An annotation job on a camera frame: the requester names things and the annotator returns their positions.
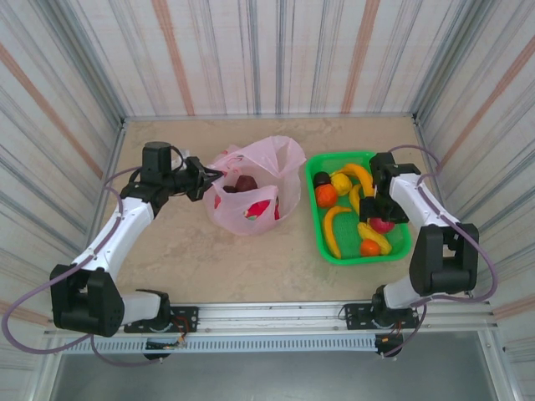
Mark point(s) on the small fake brownish banana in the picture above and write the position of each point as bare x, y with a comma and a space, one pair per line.
355, 198

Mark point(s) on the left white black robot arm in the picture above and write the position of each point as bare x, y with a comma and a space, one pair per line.
117, 234

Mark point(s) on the small fake orange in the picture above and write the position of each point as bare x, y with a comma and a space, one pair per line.
370, 248

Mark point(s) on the fake dragon fruit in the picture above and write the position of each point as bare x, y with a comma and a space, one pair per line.
257, 209

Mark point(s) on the fake yellow mango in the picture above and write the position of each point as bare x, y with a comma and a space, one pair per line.
372, 233

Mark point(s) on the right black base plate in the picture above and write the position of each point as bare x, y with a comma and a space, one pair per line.
355, 313

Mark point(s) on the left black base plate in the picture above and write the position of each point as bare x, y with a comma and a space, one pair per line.
188, 313

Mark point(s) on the fake red apple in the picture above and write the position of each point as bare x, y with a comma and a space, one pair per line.
382, 226

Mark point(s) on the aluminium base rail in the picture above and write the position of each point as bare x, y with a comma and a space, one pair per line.
271, 317

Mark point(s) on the fake yellow lemon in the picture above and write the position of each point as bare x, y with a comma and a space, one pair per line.
342, 184

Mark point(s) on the pink plastic bag red print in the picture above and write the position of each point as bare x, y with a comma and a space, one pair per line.
284, 158

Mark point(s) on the green plastic basket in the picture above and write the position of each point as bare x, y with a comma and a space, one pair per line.
347, 234

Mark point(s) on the small fake black fruit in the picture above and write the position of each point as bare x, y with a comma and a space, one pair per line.
322, 179

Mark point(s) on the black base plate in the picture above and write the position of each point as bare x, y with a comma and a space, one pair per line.
355, 313
188, 313

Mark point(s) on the fake dark maroon fruit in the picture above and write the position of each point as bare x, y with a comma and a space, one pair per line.
246, 184

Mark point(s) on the large fake orange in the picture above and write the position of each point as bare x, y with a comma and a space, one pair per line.
326, 196

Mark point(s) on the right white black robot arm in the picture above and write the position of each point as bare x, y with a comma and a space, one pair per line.
418, 200

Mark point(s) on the grey metal panel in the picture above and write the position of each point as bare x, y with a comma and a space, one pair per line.
271, 376

